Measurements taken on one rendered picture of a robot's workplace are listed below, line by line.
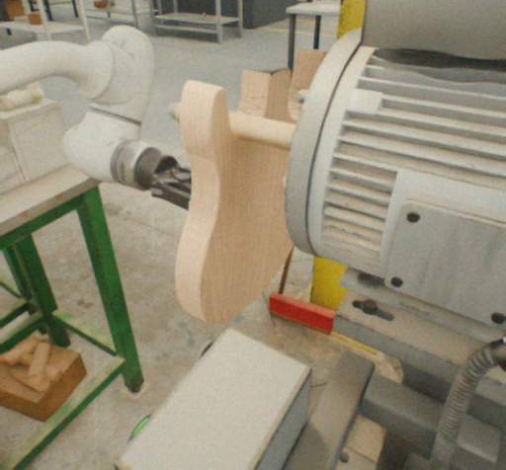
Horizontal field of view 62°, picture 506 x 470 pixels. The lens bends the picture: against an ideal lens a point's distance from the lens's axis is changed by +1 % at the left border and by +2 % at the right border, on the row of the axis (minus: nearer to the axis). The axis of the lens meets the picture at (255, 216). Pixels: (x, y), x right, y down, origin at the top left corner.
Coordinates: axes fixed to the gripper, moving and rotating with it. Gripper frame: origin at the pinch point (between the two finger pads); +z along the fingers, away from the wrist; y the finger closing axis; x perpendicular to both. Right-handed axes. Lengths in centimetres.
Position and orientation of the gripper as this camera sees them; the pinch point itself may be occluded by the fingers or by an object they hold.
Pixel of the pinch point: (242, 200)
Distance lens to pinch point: 69.7
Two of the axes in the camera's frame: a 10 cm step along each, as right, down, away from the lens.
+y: -5.1, 3.7, -7.7
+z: 8.5, 3.0, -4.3
